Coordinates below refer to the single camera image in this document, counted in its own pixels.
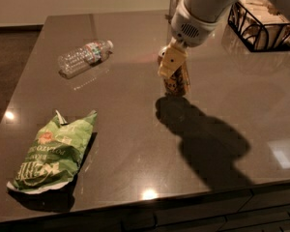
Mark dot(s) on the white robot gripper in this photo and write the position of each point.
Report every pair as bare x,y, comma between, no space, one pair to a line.
190,29

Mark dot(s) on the orange LaCroix soda can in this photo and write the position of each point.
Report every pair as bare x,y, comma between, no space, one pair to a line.
178,84

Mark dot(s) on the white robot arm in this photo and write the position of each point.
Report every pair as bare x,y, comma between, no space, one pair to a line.
282,5

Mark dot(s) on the clear plastic water bottle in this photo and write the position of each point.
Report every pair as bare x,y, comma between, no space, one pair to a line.
84,58

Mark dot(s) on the green chip bag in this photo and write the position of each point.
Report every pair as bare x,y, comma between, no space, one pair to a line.
55,156

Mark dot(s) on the black wire napkin basket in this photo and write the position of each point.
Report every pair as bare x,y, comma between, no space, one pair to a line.
260,26

